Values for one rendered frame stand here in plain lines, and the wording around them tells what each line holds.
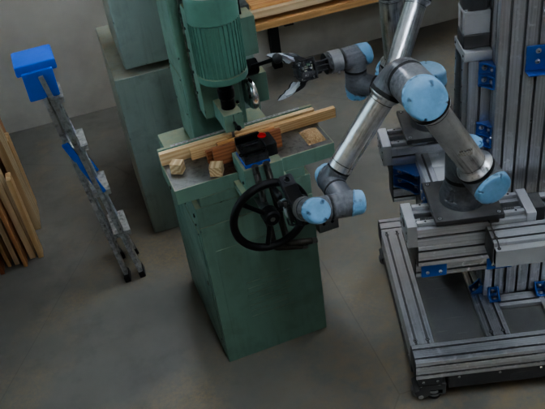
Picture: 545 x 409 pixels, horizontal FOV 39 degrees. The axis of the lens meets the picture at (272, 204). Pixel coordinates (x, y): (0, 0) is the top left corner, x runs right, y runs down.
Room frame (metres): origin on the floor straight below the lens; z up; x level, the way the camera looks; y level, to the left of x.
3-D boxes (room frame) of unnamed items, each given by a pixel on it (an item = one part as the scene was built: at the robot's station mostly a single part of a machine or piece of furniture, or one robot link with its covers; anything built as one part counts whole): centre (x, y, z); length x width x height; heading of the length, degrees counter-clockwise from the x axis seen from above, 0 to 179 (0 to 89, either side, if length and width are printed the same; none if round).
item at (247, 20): (2.68, 0.01, 1.22); 0.09 x 0.08 x 0.15; 16
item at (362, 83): (2.37, -0.36, 1.11); 0.11 x 0.08 x 0.11; 50
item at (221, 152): (2.35, 0.06, 0.94); 0.26 x 0.01 x 0.07; 106
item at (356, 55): (2.38, -0.35, 1.21); 0.11 x 0.08 x 0.09; 105
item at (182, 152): (2.46, 0.09, 0.92); 0.60 x 0.02 x 0.05; 106
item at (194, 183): (2.33, 0.05, 0.87); 0.61 x 0.30 x 0.06; 106
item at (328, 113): (2.46, -0.01, 0.92); 0.57 x 0.02 x 0.04; 106
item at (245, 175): (2.25, 0.03, 0.91); 0.15 x 0.14 x 0.09; 106
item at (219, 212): (2.55, 0.14, 0.76); 0.57 x 0.45 x 0.09; 16
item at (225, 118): (2.45, 0.11, 1.02); 0.14 x 0.07 x 0.09; 16
